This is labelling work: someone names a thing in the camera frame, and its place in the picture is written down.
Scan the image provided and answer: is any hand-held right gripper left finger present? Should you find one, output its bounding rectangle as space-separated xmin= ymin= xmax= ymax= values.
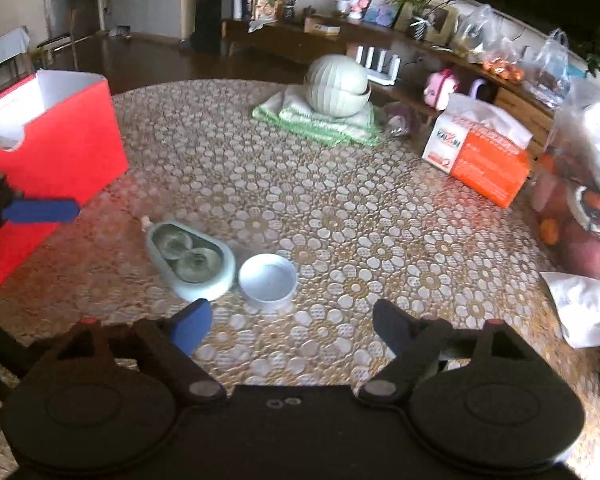
xmin=55 ymin=299 xmax=229 ymax=407

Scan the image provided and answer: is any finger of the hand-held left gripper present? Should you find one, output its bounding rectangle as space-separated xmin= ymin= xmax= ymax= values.
xmin=0 ymin=172 xmax=82 ymax=247

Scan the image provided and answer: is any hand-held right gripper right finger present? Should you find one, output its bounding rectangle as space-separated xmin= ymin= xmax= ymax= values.
xmin=356 ymin=299 xmax=528 ymax=407

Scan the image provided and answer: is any light blue oval case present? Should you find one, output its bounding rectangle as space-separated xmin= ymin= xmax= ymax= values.
xmin=144 ymin=216 xmax=238 ymax=303

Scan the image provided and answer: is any red cardboard box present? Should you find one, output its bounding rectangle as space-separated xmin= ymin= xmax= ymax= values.
xmin=0 ymin=70 xmax=130 ymax=292

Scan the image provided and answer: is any white round lid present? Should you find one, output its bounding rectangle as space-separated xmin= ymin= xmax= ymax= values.
xmin=237 ymin=253 xmax=300 ymax=312

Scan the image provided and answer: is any dining table with white cloth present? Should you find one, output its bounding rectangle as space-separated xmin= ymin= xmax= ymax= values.
xmin=0 ymin=26 xmax=32 ymax=86

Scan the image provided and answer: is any wooden chair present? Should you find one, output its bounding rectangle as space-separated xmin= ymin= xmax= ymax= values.
xmin=49 ymin=6 xmax=82 ymax=70

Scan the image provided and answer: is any orange white tissue box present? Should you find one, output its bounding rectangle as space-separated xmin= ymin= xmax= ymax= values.
xmin=421 ymin=92 xmax=534 ymax=210

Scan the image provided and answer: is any white crumpled tissue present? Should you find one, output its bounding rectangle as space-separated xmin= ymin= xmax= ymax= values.
xmin=539 ymin=270 xmax=600 ymax=350

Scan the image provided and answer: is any green folded cloth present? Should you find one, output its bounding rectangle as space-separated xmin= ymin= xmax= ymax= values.
xmin=251 ymin=84 xmax=383 ymax=148

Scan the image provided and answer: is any plastic bag of fruit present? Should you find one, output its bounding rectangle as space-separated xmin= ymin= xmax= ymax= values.
xmin=529 ymin=99 xmax=600 ymax=283

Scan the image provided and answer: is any pink toy backpack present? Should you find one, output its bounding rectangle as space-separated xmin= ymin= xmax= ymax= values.
xmin=424 ymin=69 xmax=459 ymax=111

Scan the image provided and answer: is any stack of green bowls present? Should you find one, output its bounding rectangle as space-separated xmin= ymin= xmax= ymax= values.
xmin=303 ymin=54 xmax=373 ymax=119

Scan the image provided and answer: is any purple plastic item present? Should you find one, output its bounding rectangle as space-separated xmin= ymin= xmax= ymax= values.
xmin=467 ymin=78 xmax=497 ymax=107

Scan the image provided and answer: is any white router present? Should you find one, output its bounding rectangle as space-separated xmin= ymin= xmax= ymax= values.
xmin=354 ymin=44 xmax=401 ymax=87

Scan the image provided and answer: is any wooden television cabinet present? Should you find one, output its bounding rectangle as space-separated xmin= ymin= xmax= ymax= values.
xmin=221 ymin=11 xmax=558 ymax=153

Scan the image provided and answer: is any black water dispenser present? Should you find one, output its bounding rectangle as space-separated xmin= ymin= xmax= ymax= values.
xmin=192 ymin=0 xmax=229 ymax=54

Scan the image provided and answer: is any bag of oranges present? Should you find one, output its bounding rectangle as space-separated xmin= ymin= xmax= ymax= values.
xmin=479 ymin=5 xmax=527 ymax=84

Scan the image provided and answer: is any clear plastic bag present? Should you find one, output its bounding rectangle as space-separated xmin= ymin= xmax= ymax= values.
xmin=529 ymin=29 xmax=582 ymax=107

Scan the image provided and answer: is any colourful snack box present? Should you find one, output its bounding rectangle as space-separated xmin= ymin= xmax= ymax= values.
xmin=251 ymin=0 xmax=284 ymax=24

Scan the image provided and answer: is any small cardboard box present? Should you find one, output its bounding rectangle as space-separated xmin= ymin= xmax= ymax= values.
xmin=303 ymin=15 xmax=342 ymax=37

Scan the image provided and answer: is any picture frame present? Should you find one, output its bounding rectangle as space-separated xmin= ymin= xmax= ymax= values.
xmin=395 ymin=1 xmax=462 ymax=47

